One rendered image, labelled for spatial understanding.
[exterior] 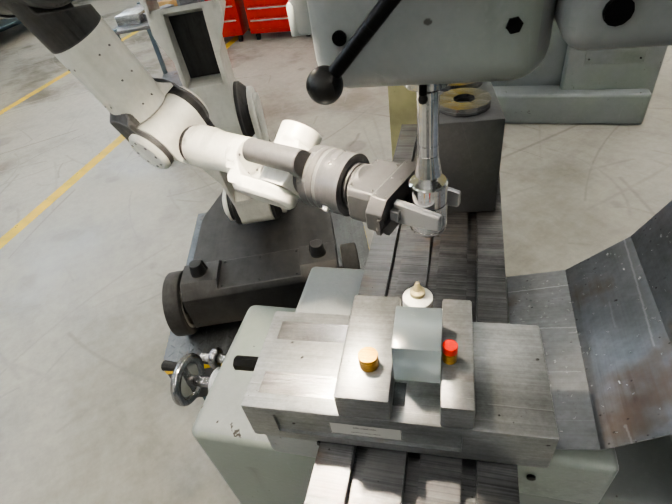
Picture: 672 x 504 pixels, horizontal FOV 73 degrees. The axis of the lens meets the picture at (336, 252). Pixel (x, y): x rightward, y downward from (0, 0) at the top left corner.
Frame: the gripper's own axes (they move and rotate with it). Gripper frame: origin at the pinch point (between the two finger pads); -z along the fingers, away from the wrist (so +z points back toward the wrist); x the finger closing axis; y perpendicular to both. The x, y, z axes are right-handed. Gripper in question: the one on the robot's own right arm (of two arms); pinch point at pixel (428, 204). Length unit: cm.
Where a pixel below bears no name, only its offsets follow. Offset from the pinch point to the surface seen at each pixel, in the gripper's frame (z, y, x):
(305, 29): 10.0, -22.0, -6.0
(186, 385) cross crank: 49, 50, -21
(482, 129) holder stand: 2.9, 2.9, 25.9
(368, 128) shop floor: 145, 114, 204
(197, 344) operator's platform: 76, 73, -4
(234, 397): 30, 40, -21
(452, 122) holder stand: 7.2, 1.3, 23.7
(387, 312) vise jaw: 0.0, 8.8, -11.3
